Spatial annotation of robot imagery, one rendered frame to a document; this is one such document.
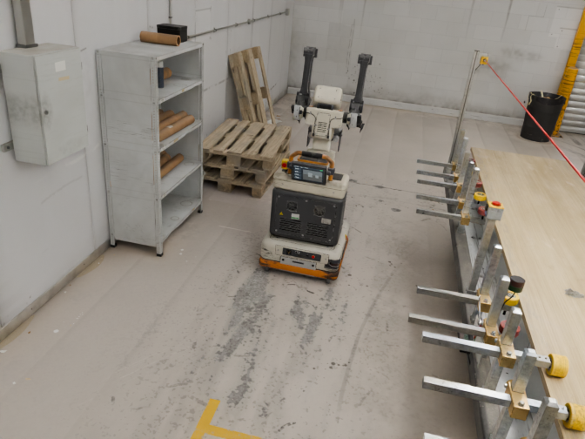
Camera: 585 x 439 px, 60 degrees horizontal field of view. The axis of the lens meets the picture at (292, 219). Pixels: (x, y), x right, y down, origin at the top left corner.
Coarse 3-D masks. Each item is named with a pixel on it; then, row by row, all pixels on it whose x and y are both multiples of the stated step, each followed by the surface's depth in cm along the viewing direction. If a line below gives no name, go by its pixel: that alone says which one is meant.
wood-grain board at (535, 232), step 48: (528, 192) 358; (576, 192) 367; (528, 240) 290; (576, 240) 295; (528, 288) 243; (576, 288) 247; (528, 336) 213; (576, 336) 213; (576, 384) 186; (576, 432) 166
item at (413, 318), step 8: (408, 320) 222; (416, 320) 221; (424, 320) 221; (432, 320) 221; (440, 320) 221; (448, 328) 220; (456, 328) 219; (464, 328) 218; (472, 328) 218; (480, 328) 218; (480, 336) 218
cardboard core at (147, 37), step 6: (144, 36) 389; (150, 36) 388; (156, 36) 388; (162, 36) 387; (168, 36) 386; (174, 36) 386; (150, 42) 392; (156, 42) 390; (162, 42) 389; (168, 42) 387; (174, 42) 386
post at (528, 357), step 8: (528, 352) 164; (520, 360) 169; (528, 360) 164; (520, 368) 167; (528, 368) 166; (520, 376) 168; (528, 376) 167; (512, 384) 172; (520, 384) 169; (520, 392) 170; (504, 408) 176; (504, 416) 176; (496, 424) 181; (504, 424) 177; (496, 432) 180; (504, 432) 179
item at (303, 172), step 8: (296, 168) 361; (304, 168) 359; (312, 168) 357; (320, 168) 355; (328, 168) 362; (296, 176) 367; (304, 176) 365; (312, 176) 363; (320, 176) 361; (320, 184) 367
